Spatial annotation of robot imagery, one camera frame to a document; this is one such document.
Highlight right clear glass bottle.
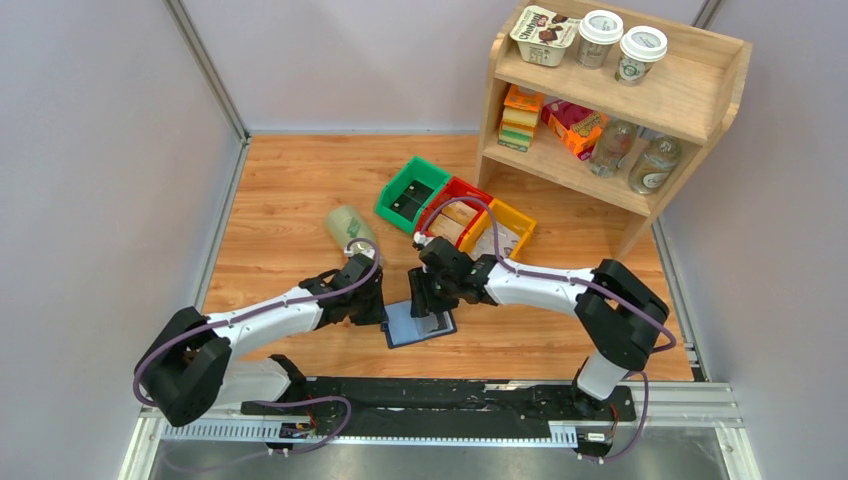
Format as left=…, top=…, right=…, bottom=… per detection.
left=628, top=135, right=683, bottom=195

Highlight right white lidded coffee cup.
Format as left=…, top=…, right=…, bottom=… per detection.
left=615, top=25, right=668, bottom=86

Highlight green liquid plastic bottle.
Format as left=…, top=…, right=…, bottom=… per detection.
left=324, top=205, right=378, bottom=258

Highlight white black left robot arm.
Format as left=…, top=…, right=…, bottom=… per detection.
left=132, top=253, right=387, bottom=427

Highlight yellow plastic bin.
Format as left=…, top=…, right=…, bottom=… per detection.
left=459, top=199, right=537, bottom=260

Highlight white lidded coffee cup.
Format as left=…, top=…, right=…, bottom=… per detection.
left=576, top=9, right=624, bottom=70
left=615, top=25, right=668, bottom=86

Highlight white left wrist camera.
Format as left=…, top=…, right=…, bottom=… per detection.
left=343, top=241, right=375, bottom=259

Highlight tan cards in red bin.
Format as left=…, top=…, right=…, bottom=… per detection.
left=428, top=202, right=478, bottom=245

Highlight left white lidded coffee cup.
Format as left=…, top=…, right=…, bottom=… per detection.
left=576, top=9, right=624, bottom=70

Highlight left clear glass bottle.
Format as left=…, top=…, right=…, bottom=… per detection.
left=589, top=119, right=639, bottom=178

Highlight silver cards in yellow bin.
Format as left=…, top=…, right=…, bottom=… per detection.
left=478, top=223, right=521, bottom=258

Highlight wooden shelf unit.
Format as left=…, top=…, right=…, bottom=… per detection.
left=474, top=1, right=753, bottom=259

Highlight orange pink snack box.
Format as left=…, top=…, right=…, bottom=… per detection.
left=541, top=100, right=609, bottom=161

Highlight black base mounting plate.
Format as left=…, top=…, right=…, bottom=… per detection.
left=283, top=377, right=637, bottom=439

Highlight blue leather card holder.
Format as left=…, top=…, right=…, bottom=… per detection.
left=381, top=300, right=446, bottom=349

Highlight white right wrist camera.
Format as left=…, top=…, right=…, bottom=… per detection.
left=413, top=231, right=433, bottom=251

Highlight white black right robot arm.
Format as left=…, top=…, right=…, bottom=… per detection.
left=409, top=233, right=677, bottom=419

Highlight black cards in green bin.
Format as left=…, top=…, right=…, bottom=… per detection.
left=390, top=180, right=433, bottom=222

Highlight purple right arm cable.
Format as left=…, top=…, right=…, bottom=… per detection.
left=417, top=195, right=678, bottom=464

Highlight stack of sponges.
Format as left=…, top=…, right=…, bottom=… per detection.
left=498, top=84, right=545, bottom=152

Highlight chobani yogurt cup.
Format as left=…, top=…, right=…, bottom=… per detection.
left=510, top=5, right=581, bottom=67

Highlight green plastic bin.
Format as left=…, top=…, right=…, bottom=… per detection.
left=375, top=156, right=452, bottom=234

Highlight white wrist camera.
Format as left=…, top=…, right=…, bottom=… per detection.
left=413, top=231, right=433, bottom=251
left=343, top=241, right=375, bottom=259

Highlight red plastic bin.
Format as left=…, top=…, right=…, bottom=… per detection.
left=415, top=176, right=494, bottom=247

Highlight clear glass bottle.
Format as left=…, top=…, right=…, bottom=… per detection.
left=628, top=135, right=683, bottom=195
left=589, top=119, right=639, bottom=178

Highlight aluminium frame rail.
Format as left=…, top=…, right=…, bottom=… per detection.
left=120, top=377, right=760, bottom=479

